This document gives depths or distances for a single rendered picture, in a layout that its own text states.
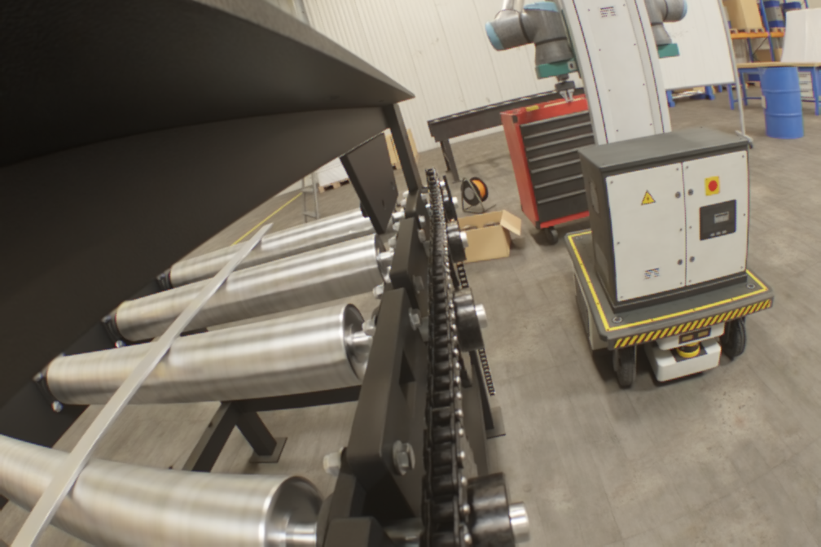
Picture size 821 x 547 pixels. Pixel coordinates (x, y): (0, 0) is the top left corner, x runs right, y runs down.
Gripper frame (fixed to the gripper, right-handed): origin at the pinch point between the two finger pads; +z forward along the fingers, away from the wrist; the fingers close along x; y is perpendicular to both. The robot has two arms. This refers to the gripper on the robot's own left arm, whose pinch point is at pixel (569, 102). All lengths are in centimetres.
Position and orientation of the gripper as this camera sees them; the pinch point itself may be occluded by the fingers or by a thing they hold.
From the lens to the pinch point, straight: 264.7
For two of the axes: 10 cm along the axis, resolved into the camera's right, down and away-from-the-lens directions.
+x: -9.5, 2.1, 2.3
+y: 2.0, -1.6, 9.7
